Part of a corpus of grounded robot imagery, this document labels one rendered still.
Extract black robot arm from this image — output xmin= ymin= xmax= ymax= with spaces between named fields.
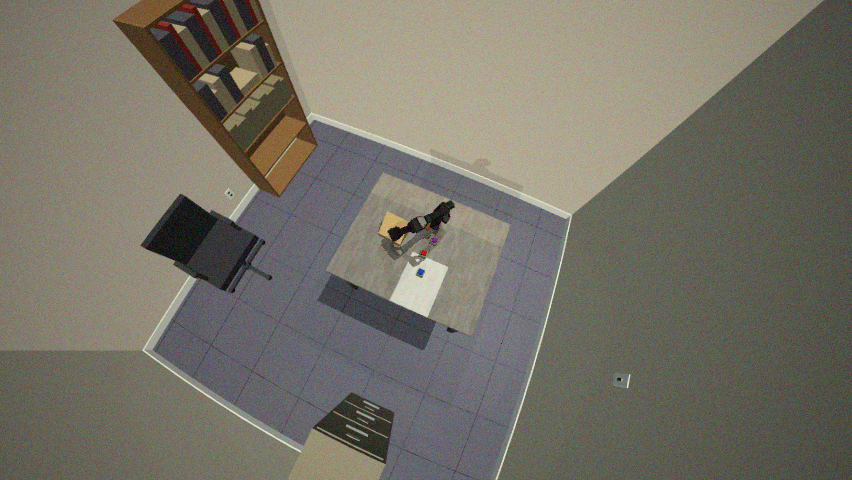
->
xmin=387 ymin=200 xmax=455 ymax=242

